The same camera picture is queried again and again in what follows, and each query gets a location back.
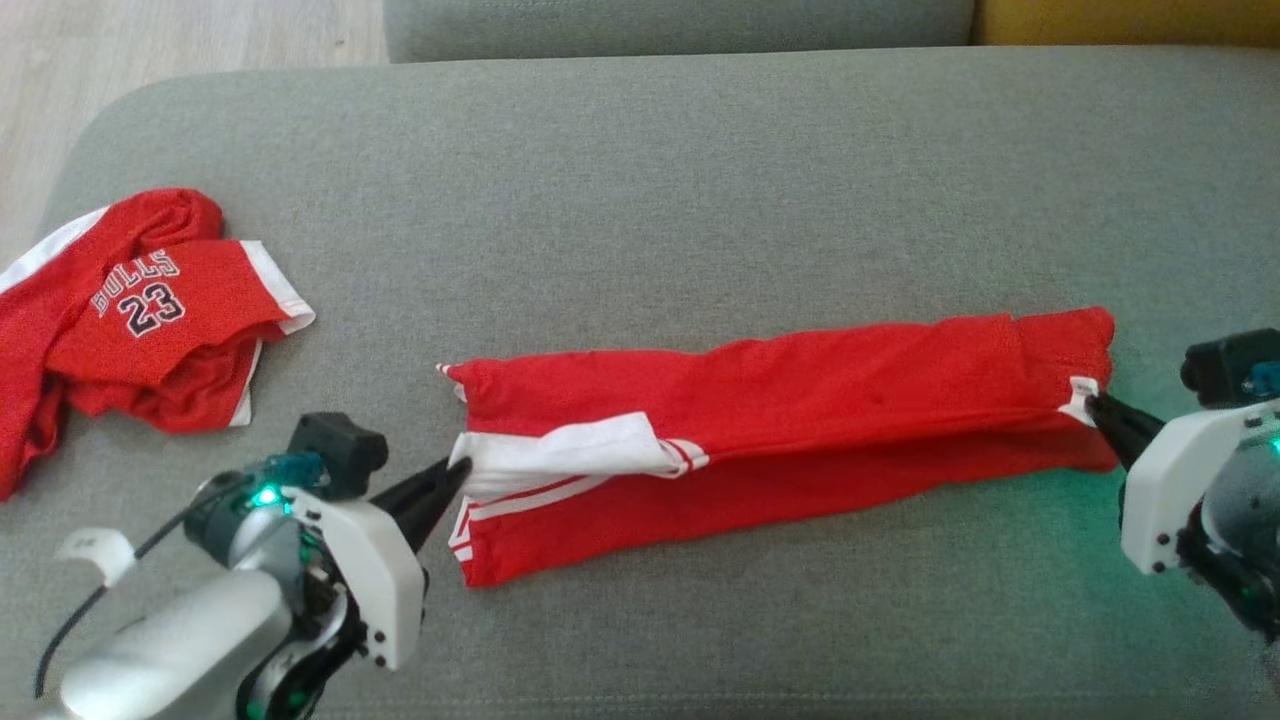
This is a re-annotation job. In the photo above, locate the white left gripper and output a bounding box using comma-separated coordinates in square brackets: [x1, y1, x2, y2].
[285, 455, 473, 671]

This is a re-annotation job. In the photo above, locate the red garment with striped trim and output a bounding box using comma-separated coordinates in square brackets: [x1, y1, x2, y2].
[437, 307, 1118, 589]

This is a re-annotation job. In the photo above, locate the black left cable teal plug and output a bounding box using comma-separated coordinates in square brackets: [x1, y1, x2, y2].
[35, 452, 326, 701]

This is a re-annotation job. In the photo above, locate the large grey sofa seat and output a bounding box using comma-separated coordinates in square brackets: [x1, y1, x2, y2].
[0, 45, 1280, 720]

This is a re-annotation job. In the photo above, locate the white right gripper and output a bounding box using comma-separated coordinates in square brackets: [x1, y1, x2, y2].
[1086, 393, 1280, 576]

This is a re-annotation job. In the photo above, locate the large yellow back cushion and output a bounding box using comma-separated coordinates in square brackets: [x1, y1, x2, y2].
[972, 0, 1280, 49]

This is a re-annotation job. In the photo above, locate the red Bulls 23 garment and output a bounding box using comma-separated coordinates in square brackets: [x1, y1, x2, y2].
[0, 188, 316, 501]

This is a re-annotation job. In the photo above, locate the white left cable tag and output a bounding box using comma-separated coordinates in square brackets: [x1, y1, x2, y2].
[55, 528, 136, 589]

